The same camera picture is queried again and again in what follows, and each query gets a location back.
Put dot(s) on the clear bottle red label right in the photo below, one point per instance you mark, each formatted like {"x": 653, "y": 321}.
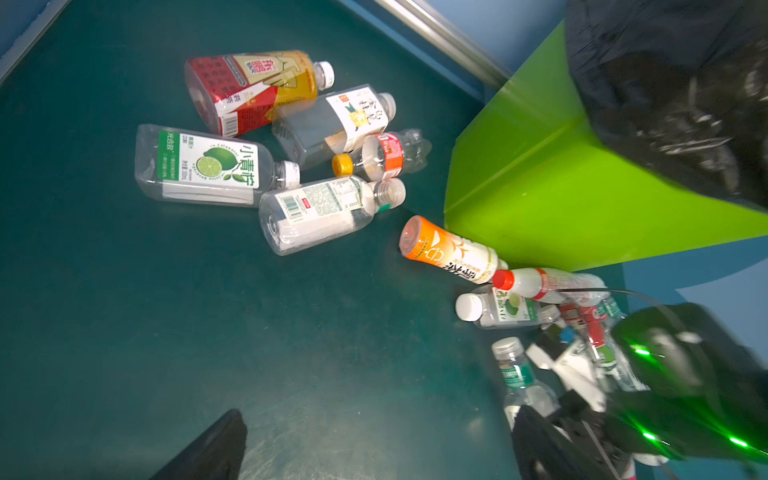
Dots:
{"x": 593, "y": 324}

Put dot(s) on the aluminium back frame rail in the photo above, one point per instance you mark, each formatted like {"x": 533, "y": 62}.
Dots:
{"x": 427, "y": 22}

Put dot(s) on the clear bottle red label yellow cap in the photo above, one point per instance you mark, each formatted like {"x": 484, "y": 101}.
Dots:
{"x": 385, "y": 155}

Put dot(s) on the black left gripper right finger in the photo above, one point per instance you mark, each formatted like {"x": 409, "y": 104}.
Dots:
{"x": 542, "y": 452}

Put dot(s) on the clear lime juice bottle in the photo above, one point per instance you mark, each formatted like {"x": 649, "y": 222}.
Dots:
{"x": 191, "y": 167}
{"x": 490, "y": 308}

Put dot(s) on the green plastic bin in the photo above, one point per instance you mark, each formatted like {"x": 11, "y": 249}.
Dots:
{"x": 529, "y": 178}

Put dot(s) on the red gold energy drink bottle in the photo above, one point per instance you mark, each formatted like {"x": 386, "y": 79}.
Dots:
{"x": 235, "y": 94}

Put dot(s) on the black bin liner bag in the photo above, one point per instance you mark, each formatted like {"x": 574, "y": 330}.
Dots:
{"x": 678, "y": 88}

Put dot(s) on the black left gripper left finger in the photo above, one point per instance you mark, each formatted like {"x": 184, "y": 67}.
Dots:
{"x": 216, "y": 454}

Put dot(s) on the orange juice bottle back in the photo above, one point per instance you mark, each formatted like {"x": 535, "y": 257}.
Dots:
{"x": 423, "y": 241}

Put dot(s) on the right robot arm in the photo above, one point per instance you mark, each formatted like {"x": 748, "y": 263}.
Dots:
{"x": 671, "y": 384}

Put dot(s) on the clear square osmanthus tea bottle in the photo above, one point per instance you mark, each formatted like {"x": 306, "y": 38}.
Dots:
{"x": 313, "y": 131}

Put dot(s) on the white bottle red cap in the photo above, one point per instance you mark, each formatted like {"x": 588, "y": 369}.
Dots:
{"x": 552, "y": 286}

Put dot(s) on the clear wide jar bottle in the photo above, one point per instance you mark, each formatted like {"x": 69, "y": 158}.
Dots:
{"x": 296, "y": 219}

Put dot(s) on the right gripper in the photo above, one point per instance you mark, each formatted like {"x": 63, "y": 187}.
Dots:
{"x": 585, "y": 429}

